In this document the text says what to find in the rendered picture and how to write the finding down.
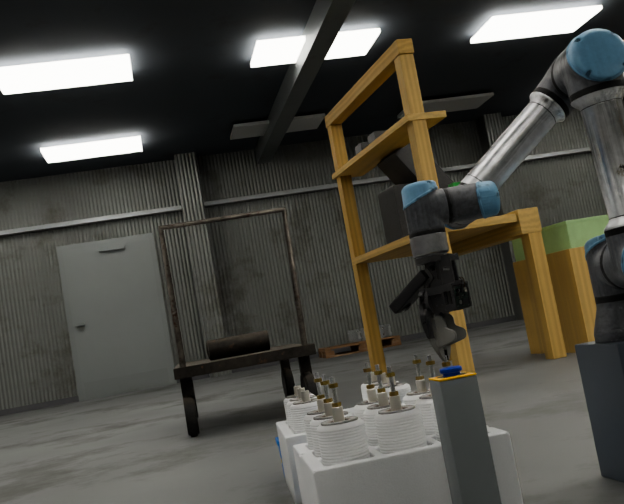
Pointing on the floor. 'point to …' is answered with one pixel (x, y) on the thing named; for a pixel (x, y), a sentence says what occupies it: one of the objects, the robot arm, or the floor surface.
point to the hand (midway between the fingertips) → (441, 354)
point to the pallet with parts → (361, 342)
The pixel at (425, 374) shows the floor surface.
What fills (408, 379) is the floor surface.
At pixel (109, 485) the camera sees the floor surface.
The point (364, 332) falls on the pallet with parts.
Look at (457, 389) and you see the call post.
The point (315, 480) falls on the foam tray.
